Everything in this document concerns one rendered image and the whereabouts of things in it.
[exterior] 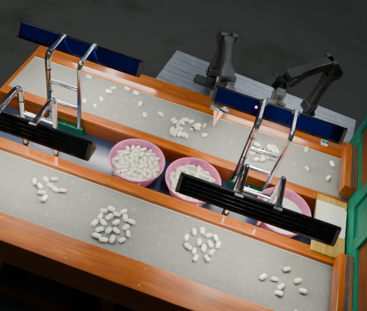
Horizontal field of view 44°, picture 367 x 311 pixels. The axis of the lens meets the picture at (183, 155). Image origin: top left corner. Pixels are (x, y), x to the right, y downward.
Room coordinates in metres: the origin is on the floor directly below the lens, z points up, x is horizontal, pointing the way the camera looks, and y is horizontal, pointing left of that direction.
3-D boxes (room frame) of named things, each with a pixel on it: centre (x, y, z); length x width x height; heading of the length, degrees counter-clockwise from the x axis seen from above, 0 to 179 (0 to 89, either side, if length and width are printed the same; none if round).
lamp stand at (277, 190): (1.16, -0.32, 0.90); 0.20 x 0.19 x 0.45; 85
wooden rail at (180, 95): (1.94, 0.04, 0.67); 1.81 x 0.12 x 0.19; 85
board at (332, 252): (1.32, -0.73, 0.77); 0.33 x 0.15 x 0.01; 175
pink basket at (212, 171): (1.38, -0.07, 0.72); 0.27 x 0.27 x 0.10
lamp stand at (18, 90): (1.25, 0.65, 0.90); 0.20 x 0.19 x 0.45; 85
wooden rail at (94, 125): (1.56, 0.08, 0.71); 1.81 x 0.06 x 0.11; 85
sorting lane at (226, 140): (1.73, 0.06, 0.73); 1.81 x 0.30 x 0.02; 85
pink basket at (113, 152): (1.41, 0.21, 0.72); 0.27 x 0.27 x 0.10
